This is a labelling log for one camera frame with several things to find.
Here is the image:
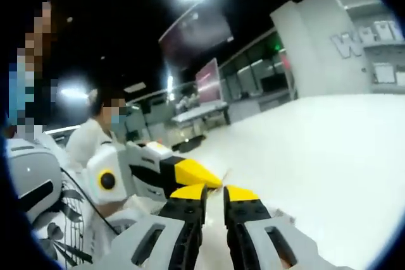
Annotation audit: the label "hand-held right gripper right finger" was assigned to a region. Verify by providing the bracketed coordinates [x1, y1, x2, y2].
[222, 184, 322, 270]

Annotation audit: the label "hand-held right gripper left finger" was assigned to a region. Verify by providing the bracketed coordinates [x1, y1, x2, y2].
[110, 183, 209, 270]

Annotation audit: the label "clear resealable bag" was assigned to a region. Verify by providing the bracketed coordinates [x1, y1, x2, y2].
[202, 168, 243, 198]

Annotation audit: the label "grey side desk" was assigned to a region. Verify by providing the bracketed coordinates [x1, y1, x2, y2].
[171, 101, 231, 132]

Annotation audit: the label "printed white shirt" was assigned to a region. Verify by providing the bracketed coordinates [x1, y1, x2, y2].
[31, 168, 127, 269]

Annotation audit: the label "white grey chest device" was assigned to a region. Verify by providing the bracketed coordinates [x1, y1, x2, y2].
[5, 137, 63, 222]

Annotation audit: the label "purple display screen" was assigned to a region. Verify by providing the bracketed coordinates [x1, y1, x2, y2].
[195, 58, 222, 105]

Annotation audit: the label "large dark hanging screen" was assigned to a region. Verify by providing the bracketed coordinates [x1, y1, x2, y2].
[159, 13, 235, 59]

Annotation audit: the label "grey metal shelving unit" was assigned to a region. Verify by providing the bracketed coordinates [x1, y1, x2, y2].
[334, 0, 405, 94]

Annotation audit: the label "rows of white storage bins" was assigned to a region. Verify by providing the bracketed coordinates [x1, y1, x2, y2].
[357, 20, 405, 85]

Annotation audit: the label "black cable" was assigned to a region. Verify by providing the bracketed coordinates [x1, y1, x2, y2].
[59, 167, 120, 235]

